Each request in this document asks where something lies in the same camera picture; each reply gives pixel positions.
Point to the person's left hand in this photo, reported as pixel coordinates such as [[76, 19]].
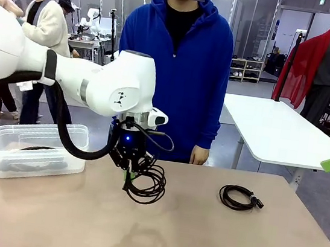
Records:
[[199, 156]]

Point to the mannequin with red cardigan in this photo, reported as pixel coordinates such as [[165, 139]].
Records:
[[299, 71]]

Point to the thin black camera tripod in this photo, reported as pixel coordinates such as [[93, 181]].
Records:
[[113, 31]]

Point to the clear plastic storage container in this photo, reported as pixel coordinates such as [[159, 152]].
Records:
[[30, 133]]

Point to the person in white cardigan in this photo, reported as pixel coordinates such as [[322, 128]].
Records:
[[50, 26]]

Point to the white table with metal legs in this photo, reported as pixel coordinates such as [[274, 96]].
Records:
[[289, 124]]

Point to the person in blue hoodie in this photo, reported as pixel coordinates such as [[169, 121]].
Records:
[[196, 72]]

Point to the person's left forearm blue sleeve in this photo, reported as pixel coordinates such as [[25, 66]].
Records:
[[208, 126]]

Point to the person wearing dark cap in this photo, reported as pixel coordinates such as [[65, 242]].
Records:
[[66, 4]]

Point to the grey workbench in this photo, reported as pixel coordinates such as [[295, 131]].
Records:
[[81, 42]]

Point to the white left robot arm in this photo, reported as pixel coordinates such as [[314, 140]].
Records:
[[112, 86]]

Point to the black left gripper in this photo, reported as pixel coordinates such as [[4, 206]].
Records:
[[127, 146]]

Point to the wooden shoe shelf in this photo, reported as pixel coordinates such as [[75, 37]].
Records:
[[248, 70]]

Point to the small white robot arm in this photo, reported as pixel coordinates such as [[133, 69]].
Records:
[[92, 18]]

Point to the black suitcases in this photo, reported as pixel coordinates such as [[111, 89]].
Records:
[[274, 63]]

